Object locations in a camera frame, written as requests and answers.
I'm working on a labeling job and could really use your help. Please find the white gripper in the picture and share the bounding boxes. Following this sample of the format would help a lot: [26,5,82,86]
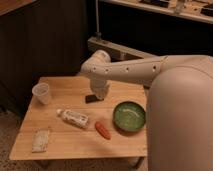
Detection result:
[90,80,109,100]

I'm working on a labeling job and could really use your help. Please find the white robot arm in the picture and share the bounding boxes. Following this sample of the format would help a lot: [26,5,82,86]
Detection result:
[80,50,213,171]

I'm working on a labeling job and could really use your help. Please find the black rectangular block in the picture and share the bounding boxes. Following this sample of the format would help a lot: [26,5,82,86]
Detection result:
[85,95,100,104]

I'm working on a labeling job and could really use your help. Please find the white plastic bottle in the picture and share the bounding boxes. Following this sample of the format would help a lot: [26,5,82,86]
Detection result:
[56,109,89,129]

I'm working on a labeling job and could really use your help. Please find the orange carrot toy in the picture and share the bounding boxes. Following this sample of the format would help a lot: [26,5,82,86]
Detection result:
[95,122,111,140]

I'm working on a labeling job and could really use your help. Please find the green bowl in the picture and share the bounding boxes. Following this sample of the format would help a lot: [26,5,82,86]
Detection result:
[113,101,146,132]

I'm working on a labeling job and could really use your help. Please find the wooden table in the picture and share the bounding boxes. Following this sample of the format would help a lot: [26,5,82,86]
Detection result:
[9,76,147,160]

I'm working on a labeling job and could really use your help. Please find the grey metal beam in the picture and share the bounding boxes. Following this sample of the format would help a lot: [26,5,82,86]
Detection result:
[87,37,153,61]

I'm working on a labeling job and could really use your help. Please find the clear plastic cup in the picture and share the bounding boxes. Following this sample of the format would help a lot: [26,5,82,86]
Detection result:
[32,83,51,105]

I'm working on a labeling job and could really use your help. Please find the metal pole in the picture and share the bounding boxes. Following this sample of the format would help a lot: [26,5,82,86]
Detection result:
[95,0,101,41]

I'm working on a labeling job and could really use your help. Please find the white snack packet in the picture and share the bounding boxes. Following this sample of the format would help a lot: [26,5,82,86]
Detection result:
[32,130,50,153]

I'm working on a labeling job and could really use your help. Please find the background workbench shelf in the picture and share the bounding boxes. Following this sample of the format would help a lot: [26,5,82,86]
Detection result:
[101,0,213,25]

